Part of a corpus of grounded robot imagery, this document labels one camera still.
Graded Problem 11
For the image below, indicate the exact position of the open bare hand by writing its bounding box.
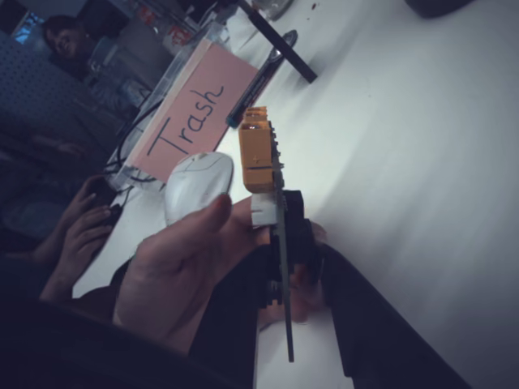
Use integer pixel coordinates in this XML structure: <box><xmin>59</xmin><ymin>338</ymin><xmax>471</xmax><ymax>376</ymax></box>
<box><xmin>112</xmin><ymin>194</ymin><xmax>329</xmax><ymax>357</ymax></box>

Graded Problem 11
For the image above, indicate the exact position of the small black computer mouse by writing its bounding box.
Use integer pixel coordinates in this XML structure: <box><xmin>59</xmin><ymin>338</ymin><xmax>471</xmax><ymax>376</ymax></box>
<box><xmin>105</xmin><ymin>204</ymin><xmax>122</xmax><ymax>228</ymax></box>

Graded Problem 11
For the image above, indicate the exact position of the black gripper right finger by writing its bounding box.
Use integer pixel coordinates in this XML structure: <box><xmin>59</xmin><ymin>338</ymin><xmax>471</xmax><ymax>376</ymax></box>
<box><xmin>307</xmin><ymin>242</ymin><xmax>474</xmax><ymax>389</ymax></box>

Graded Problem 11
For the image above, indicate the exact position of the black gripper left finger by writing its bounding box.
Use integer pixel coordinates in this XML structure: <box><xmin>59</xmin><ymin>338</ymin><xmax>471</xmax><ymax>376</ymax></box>
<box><xmin>184</xmin><ymin>242</ymin><xmax>272</xmax><ymax>389</ymax></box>

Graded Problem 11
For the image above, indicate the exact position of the hand on black mouse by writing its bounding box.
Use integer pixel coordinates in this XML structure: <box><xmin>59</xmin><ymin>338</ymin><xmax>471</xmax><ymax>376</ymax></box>
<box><xmin>38</xmin><ymin>176</ymin><xmax>114</xmax><ymax>301</ymax></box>

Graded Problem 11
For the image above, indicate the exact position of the circuit board with orange connectors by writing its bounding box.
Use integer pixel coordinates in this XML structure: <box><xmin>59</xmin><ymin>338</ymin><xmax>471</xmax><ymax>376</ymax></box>
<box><xmin>237</xmin><ymin>104</ymin><xmax>316</xmax><ymax>363</ymax></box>

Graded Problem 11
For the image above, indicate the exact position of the clear container with red label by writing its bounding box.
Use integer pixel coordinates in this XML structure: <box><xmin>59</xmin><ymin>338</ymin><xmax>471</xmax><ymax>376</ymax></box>
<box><xmin>168</xmin><ymin>24</ymin><xmax>191</xmax><ymax>45</ymax></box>

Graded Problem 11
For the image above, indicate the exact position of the clear plastic box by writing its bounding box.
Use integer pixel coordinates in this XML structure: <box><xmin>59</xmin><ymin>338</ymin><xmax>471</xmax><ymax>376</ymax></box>
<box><xmin>103</xmin><ymin>26</ymin><xmax>260</xmax><ymax>191</ymax></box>

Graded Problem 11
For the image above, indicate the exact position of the black flat bar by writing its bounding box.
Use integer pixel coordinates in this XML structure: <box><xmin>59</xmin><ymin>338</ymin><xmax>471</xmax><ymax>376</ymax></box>
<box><xmin>237</xmin><ymin>0</ymin><xmax>319</xmax><ymax>84</ymax></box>

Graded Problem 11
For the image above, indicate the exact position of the black cable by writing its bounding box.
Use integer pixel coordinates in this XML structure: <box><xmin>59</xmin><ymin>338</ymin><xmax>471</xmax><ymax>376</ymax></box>
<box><xmin>105</xmin><ymin>96</ymin><xmax>163</xmax><ymax>191</ymax></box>

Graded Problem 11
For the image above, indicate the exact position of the dark-haired person in background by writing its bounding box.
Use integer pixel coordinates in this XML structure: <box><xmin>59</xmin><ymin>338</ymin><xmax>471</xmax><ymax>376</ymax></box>
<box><xmin>42</xmin><ymin>15</ymin><xmax>122</xmax><ymax>82</ymax></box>

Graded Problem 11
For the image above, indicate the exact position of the pink paper Trash sign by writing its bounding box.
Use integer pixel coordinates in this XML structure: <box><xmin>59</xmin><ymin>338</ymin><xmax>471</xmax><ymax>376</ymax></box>
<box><xmin>131</xmin><ymin>40</ymin><xmax>260</xmax><ymax>186</ymax></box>

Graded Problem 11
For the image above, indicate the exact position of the black marker pen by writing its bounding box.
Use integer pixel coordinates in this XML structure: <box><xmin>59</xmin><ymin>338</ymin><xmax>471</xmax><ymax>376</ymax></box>
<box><xmin>225</xmin><ymin>62</ymin><xmax>277</xmax><ymax>130</ymax></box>

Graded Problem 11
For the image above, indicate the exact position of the clear glass jar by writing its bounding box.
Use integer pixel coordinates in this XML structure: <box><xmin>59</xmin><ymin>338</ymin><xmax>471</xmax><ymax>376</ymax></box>
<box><xmin>251</xmin><ymin>0</ymin><xmax>295</xmax><ymax>21</ymax></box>

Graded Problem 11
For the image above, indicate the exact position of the white computer mouse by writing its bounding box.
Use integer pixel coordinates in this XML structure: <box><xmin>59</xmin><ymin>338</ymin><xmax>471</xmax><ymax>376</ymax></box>
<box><xmin>164</xmin><ymin>152</ymin><xmax>235</xmax><ymax>228</ymax></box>

